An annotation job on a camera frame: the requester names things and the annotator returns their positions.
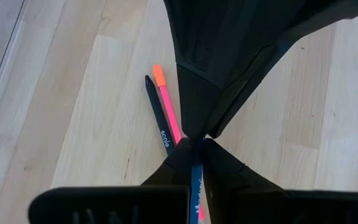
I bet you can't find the black pen white scale print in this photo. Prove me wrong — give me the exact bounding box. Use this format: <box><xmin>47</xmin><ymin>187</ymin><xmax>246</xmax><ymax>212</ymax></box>
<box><xmin>144</xmin><ymin>74</ymin><xmax>177</xmax><ymax>156</ymax></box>

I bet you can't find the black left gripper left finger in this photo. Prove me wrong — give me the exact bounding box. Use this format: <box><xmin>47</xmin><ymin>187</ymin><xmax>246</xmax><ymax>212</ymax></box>
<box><xmin>28</xmin><ymin>138</ymin><xmax>196</xmax><ymax>224</ymax></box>

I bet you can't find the pink pencil orange eraser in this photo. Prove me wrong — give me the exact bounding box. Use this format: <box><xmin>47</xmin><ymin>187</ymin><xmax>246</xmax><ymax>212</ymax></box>
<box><xmin>152</xmin><ymin>63</ymin><xmax>186</xmax><ymax>144</ymax></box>

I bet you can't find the dark blue pen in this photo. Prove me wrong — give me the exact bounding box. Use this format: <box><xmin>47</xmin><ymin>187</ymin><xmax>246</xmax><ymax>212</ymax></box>
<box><xmin>188</xmin><ymin>136</ymin><xmax>206</xmax><ymax>224</ymax></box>

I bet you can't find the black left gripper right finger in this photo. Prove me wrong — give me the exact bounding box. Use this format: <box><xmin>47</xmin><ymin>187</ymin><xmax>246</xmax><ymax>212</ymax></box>
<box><xmin>201</xmin><ymin>138</ymin><xmax>358</xmax><ymax>224</ymax></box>

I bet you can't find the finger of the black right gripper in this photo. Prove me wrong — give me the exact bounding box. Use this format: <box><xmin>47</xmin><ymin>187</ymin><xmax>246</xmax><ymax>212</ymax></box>
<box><xmin>163</xmin><ymin>0</ymin><xmax>358</xmax><ymax>140</ymax></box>
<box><xmin>211</xmin><ymin>0</ymin><xmax>358</xmax><ymax>139</ymax></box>

